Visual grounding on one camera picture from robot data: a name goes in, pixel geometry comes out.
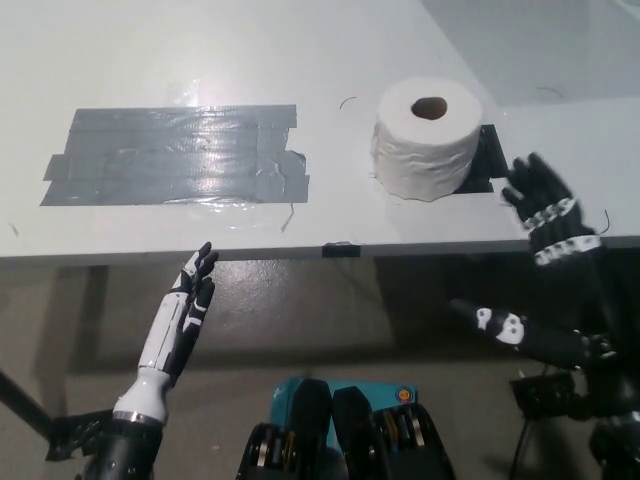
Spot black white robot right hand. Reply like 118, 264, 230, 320
448, 152, 640, 427

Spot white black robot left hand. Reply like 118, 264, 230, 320
112, 241, 220, 426

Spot white toilet paper roll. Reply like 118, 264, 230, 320
369, 75, 485, 204

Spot black teal robot torso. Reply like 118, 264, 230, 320
238, 377, 456, 480

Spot black table leg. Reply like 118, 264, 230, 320
0, 369, 54, 436

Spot black tape patch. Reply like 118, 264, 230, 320
452, 124, 509, 194

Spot small black tape piece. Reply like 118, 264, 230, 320
322, 241, 362, 259

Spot thin black cable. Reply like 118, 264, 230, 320
509, 418, 532, 480

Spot grey duct tape patch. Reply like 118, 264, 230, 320
38, 104, 311, 207

